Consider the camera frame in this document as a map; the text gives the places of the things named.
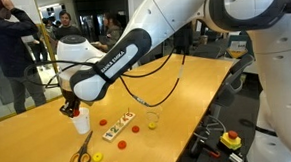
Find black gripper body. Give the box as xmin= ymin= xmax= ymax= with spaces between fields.
xmin=61 ymin=88 xmax=83 ymax=111

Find yellow disc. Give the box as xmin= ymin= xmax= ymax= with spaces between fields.
xmin=91 ymin=151 xmax=105 ymax=162
xmin=148 ymin=121 xmax=158 ymax=131

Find white paper cup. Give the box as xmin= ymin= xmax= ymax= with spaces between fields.
xmin=70 ymin=106 xmax=92 ymax=136

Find brown paper cup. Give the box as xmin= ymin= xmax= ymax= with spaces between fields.
xmin=198 ymin=35 xmax=210 ymax=46

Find wooden number puzzle board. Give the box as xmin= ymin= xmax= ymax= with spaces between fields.
xmin=100 ymin=111 xmax=138 ymax=143

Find person in dark t-shirt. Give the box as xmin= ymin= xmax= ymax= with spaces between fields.
xmin=52 ymin=8 xmax=83 ymax=42

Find person in green jacket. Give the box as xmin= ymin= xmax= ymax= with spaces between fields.
xmin=93 ymin=11 xmax=125 ymax=54

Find person in black jacket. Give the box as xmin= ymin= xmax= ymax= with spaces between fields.
xmin=0 ymin=0 xmax=49 ymax=117

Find black orange bar clamp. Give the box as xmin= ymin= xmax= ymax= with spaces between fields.
xmin=188 ymin=136 xmax=223 ymax=162

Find yellow emergency stop red button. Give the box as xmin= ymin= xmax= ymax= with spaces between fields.
xmin=219 ymin=129 xmax=243 ymax=152

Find black office chair with armrest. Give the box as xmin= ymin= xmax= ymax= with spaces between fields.
xmin=206 ymin=53 xmax=259 ymax=122

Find grey metal block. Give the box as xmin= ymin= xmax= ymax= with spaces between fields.
xmin=228 ymin=151 xmax=246 ymax=162

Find white yellow sign stand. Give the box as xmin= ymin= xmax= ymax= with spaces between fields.
xmin=227 ymin=40 xmax=249 ymax=60

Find yellow orange handled scissors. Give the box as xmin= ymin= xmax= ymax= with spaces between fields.
xmin=67 ymin=130 xmax=96 ymax=162

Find black cable with silver connector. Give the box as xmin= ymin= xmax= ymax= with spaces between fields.
xmin=117 ymin=52 xmax=191 ymax=110

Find yellow partition post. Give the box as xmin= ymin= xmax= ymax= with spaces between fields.
xmin=32 ymin=0 xmax=61 ymax=78

